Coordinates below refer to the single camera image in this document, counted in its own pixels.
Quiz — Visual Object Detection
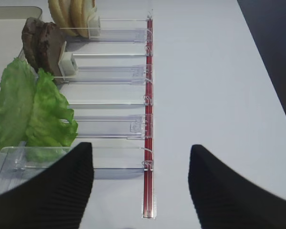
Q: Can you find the cream metal tray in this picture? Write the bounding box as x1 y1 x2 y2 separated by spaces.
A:
0 6 42 79

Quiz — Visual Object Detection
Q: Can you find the red rail strip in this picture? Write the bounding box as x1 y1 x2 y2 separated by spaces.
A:
143 17 154 219

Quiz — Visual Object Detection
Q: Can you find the green lettuce leaf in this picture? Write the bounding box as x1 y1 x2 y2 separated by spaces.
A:
0 58 36 150
25 68 78 163

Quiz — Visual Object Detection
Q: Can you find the green lettuce leaf front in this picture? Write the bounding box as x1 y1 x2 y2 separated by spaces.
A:
25 68 78 163

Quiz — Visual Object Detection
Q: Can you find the brown meat patty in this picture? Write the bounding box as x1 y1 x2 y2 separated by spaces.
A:
37 22 66 84
21 17 44 72

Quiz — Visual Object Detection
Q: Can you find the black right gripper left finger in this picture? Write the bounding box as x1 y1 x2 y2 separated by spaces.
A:
0 142 94 229

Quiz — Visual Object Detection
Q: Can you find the clear acrylic rack right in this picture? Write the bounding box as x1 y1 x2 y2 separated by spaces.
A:
0 18 147 194

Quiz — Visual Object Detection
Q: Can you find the brown meat patty outer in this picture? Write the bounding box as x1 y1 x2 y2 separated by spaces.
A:
21 17 44 72

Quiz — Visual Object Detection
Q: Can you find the brown meat patty inner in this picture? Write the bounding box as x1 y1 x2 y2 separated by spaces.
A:
37 22 66 84

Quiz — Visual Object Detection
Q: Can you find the bun half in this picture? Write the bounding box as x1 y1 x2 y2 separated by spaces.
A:
48 0 77 36
70 0 96 38

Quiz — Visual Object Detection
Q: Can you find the bun top half inner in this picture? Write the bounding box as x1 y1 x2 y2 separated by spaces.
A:
70 0 96 38

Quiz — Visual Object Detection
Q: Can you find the bun top half outer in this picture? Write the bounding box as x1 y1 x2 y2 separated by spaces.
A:
48 0 77 36

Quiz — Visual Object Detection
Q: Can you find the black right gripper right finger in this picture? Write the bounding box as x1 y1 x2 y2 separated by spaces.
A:
188 145 286 229

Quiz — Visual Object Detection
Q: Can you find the green lettuce leaf back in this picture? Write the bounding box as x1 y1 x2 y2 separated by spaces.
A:
0 58 36 150

